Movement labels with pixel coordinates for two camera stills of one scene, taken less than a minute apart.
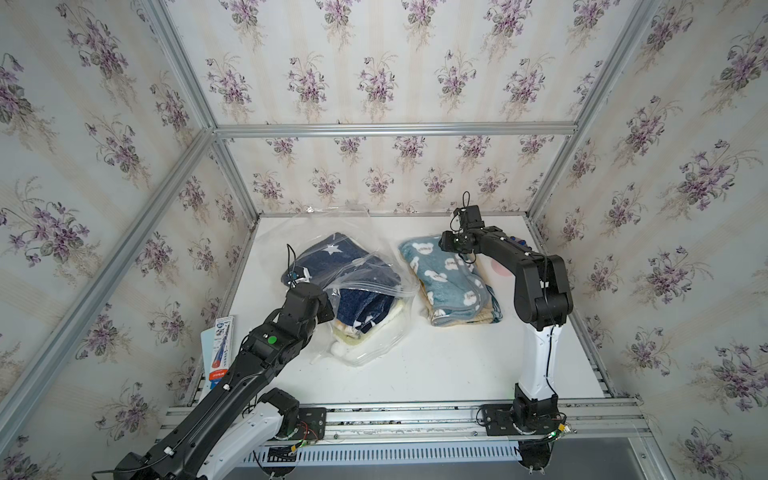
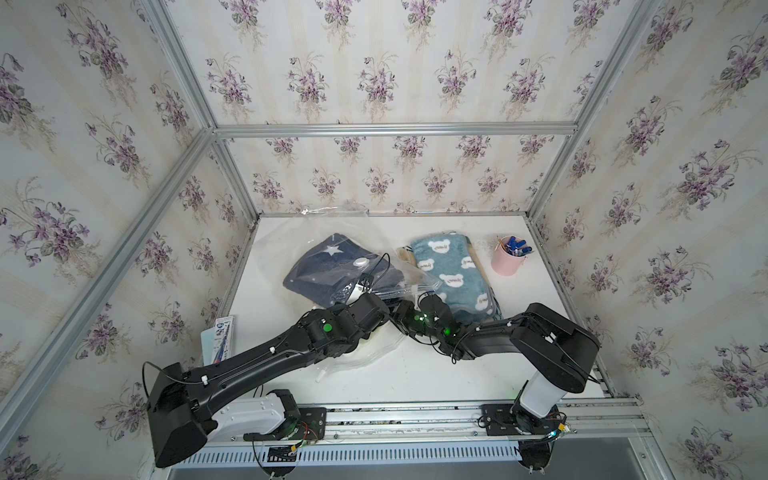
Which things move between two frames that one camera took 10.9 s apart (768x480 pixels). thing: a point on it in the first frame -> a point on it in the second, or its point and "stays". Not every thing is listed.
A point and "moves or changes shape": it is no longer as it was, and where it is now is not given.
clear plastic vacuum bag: (366, 273) moves or changes shape
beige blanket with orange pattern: (484, 316) -> (406, 256)
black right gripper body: (454, 240) -> (414, 322)
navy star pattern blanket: (364, 285) stays
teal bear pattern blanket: (456, 290) stays
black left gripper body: (322, 314) -> (367, 335)
